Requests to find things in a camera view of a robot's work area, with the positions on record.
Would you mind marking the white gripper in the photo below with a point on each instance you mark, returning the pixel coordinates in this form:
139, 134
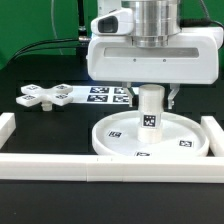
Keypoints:
191, 57

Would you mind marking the white round table top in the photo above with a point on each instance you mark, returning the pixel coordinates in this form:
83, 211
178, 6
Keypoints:
117, 135

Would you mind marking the white cross-shaped table base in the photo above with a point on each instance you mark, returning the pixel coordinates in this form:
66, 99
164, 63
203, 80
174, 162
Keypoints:
34, 94

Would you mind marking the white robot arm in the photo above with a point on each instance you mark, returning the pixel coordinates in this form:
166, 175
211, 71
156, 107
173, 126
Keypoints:
145, 41

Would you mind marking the white marker sheet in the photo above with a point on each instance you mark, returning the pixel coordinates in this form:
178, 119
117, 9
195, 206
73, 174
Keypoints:
99, 95

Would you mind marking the white right fence bar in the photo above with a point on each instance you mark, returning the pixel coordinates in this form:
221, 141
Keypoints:
215, 135

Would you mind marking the white left fence bar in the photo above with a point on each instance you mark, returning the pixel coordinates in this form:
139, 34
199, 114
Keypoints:
7, 127

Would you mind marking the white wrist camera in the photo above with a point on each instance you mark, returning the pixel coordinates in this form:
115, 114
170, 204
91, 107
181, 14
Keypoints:
119, 22

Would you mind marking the black post with connector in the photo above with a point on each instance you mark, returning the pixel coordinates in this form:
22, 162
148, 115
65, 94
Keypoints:
83, 37

